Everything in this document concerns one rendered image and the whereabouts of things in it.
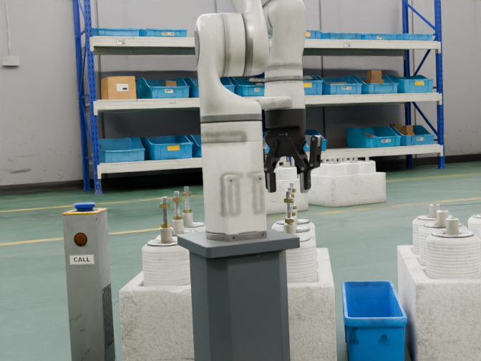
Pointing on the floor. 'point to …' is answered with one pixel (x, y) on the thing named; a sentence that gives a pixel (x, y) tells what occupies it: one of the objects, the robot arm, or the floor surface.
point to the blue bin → (373, 321)
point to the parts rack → (383, 49)
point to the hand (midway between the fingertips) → (288, 185)
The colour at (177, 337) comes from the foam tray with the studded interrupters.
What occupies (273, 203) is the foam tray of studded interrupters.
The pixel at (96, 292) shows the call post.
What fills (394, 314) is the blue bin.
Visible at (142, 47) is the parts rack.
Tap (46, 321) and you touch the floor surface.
